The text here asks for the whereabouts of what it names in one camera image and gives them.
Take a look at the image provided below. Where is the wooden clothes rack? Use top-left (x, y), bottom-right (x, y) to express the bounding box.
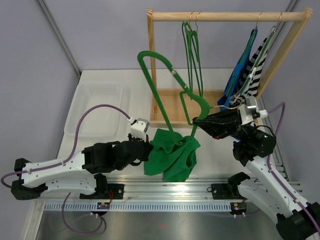
top-left (146, 7), bottom-right (313, 129)

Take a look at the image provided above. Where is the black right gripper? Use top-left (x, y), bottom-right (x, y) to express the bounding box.
top-left (194, 106), bottom-right (256, 143)

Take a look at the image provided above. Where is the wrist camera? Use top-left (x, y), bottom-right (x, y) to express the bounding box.
top-left (128, 117), bottom-right (150, 142)
top-left (237, 96), bottom-right (268, 125)

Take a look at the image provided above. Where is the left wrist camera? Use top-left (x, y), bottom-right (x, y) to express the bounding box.
top-left (128, 117), bottom-right (150, 142)

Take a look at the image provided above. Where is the green tank top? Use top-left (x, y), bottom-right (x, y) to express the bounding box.
top-left (143, 128), bottom-right (201, 182)

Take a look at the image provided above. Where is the green hanger under blue top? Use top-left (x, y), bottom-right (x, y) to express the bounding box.
top-left (226, 11), bottom-right (263, 97)

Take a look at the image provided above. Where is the blue tank top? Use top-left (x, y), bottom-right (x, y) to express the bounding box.
top-left (216, 27), bottom-right (259, 108)

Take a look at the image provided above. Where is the white plastic basket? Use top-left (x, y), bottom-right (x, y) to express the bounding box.
top-left (64, 81), bottom-right (129, 138)

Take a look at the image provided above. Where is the green velvet hanger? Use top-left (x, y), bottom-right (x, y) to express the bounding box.
top-left (136, 50), bottom-right (245, 146)

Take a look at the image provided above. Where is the green hanger under striped top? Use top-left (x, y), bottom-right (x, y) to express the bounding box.
top-left (234, 11), bottom-right (283, 101)

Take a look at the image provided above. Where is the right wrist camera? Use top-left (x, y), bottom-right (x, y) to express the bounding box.
top-left (237, 96), bottom-right (268, 125)

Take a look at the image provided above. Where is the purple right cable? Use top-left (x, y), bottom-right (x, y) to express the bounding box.
top-left (267, 101), bottom-right (320, 240)

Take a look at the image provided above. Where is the black white striped top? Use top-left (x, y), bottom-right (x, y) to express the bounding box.
top-left (229, 37), bottom-right (269, 106)

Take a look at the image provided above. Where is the aluminium mounting rail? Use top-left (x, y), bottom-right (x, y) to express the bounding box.
top-left (37, 176), bottom-right (306, 201)

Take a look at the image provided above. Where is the green hanger on rack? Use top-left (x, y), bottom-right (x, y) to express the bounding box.
top-left (191, 12), bottom-right (204, 97)
top-left (181, 21), bottom-right (193, 92)

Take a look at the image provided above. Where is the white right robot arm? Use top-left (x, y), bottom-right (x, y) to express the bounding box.
top-left (192, 109), bottom-right (320, 240)

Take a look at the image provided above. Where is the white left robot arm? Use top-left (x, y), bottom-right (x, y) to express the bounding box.
top-left (10, 135), bottom-right (153, 201)

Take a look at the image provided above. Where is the white slotted cable duct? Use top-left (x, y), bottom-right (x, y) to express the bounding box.
top-left (44, 201), bottom-right (231, 212)

